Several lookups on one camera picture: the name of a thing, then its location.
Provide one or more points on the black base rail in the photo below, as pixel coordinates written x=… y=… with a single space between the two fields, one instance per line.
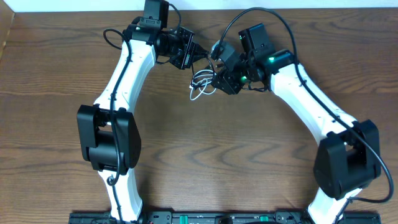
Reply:
x=164 y=217

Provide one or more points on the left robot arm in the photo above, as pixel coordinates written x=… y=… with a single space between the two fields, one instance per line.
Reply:
x=109 y=137

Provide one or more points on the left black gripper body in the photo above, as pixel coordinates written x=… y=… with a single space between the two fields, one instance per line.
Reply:
x=184 y=56

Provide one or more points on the wooden panel at left edge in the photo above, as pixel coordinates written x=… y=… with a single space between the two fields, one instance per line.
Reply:
x=7 y=17

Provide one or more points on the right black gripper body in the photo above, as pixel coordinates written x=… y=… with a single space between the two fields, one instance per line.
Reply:
x=235 y=80

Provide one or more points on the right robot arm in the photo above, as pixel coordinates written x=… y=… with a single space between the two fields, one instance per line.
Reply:
x=348 y=157

